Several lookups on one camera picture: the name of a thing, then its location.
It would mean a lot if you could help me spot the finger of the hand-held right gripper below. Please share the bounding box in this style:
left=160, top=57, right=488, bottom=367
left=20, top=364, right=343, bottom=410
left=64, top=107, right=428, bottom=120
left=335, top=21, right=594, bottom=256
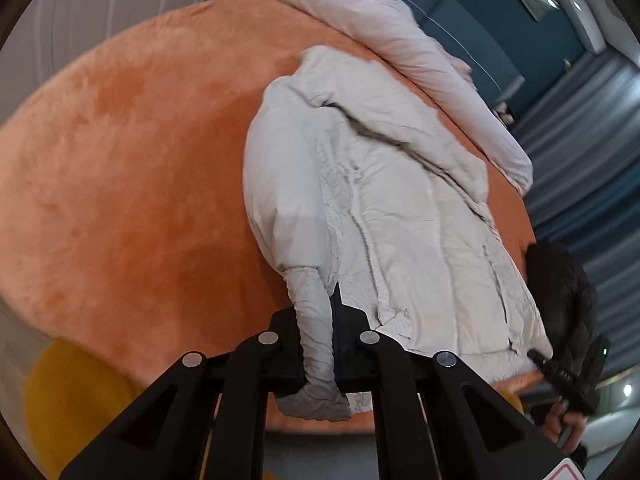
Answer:
left=526, top=349, right=568, bottom=387

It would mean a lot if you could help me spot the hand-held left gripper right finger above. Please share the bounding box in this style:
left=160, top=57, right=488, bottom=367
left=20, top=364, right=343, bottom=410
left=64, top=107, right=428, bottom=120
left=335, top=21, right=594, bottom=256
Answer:
left=330, top=281, right=587, bottom=480

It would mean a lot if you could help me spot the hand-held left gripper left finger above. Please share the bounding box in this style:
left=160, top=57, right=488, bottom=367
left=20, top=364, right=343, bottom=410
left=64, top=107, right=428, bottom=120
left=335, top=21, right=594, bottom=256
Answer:
left=59, top=307, right=307, bottom=480

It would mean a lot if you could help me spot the white padded jacket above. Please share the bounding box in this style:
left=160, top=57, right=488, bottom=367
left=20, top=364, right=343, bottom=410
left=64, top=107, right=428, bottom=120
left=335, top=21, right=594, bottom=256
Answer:
left=242, top=45, right=554, bottom=423

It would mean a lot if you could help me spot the person's right hand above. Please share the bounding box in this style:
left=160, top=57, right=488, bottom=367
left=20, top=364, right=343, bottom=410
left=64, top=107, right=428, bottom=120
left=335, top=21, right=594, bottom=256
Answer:
left=541, top=399, right=592, bottom=457

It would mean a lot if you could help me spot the blue-grey curtain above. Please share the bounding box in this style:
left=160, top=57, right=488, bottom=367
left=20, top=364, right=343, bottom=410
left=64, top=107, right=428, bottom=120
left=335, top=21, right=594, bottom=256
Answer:
left=514, top=49, right=640, bottom=386

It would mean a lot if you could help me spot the yellow cushion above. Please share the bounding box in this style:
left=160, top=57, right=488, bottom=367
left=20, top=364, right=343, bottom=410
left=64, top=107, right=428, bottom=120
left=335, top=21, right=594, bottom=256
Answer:
left=24, top=337, right=151, bottom=480

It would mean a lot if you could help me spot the orange plush blanket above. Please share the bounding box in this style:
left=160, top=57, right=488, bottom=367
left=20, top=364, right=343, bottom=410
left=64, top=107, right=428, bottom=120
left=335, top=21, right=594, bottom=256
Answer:
left=0, top=0, right=537, bottom=435

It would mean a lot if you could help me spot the pale pink duvet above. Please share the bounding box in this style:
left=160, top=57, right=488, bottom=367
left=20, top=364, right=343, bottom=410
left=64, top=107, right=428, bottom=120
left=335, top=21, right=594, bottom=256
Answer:
left=244, top=0, right=534, bottom=195

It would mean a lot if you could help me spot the blue padded headboard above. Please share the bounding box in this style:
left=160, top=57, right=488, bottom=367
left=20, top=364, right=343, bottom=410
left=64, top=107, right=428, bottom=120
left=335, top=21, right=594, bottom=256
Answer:
left=380, top=0, right=597, bottom=113

